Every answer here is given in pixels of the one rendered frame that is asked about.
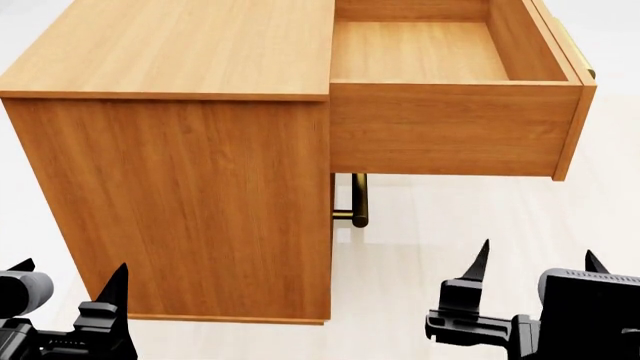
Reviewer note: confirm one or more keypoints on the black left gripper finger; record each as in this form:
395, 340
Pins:
112, 292
25, 265

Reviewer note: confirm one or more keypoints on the grey cylindrical wrist camera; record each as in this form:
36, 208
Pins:
25, 292

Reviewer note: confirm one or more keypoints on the wooden cabinet body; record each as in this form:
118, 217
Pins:
175, 168

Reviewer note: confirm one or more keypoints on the black box wrist camera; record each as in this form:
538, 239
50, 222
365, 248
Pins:
590, 315

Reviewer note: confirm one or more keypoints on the open wooden drawer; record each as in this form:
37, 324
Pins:
450, 127

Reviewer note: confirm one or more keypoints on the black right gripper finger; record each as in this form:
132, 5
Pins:
472, 285
595, 263

